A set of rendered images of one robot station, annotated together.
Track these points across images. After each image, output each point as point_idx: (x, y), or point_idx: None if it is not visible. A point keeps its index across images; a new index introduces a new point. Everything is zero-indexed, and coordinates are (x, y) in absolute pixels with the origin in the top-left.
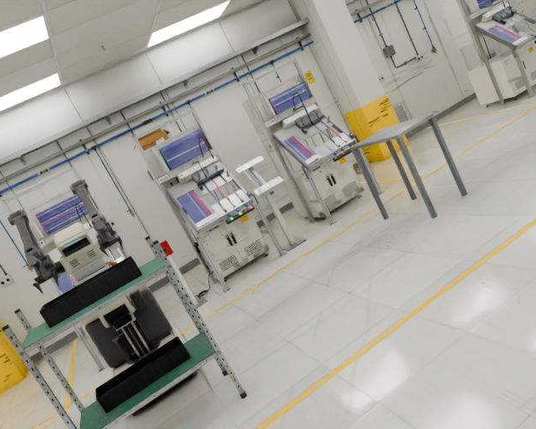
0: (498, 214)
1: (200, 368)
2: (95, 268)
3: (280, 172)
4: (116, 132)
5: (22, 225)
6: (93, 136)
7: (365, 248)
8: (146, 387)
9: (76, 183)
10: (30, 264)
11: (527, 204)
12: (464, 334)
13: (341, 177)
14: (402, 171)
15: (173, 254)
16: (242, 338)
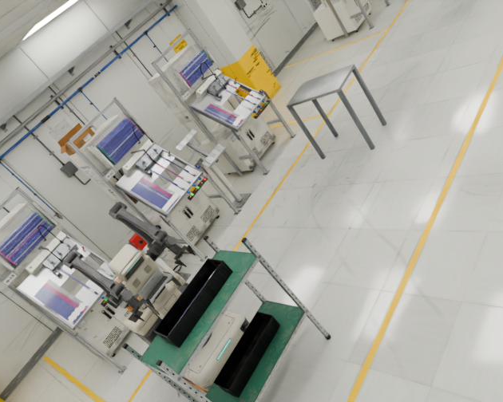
0: (431, 135)
1: None
2: (156, 281)
3: (197, 138)
4: (15, 138)
5: (87, 265)
6: None
7: (327, 188)
8: (259, 363)
9: (116, 207)
10: (128, 298)
11: (451, 124)
12: (487, 234)
13: (257, 130)
14: (324, 115)
15: (110, 242)
16: (272, 293)
